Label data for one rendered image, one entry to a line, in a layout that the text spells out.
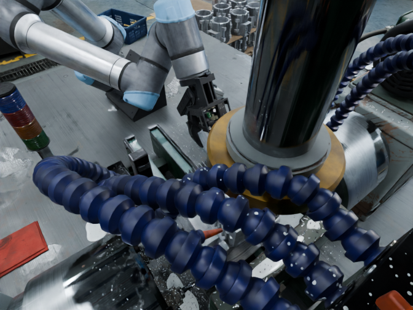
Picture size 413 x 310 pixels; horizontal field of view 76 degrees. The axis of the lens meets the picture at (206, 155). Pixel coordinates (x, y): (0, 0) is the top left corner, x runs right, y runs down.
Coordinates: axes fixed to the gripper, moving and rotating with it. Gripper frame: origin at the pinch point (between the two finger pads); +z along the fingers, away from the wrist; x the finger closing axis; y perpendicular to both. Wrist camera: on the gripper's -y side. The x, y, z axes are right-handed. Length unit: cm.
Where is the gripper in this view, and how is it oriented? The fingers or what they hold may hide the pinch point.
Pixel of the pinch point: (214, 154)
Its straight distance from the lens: 66.8
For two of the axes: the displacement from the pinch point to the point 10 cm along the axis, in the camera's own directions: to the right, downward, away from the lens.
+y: 5.1, 1.9, -8.4
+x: 8.1, -4.4, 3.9
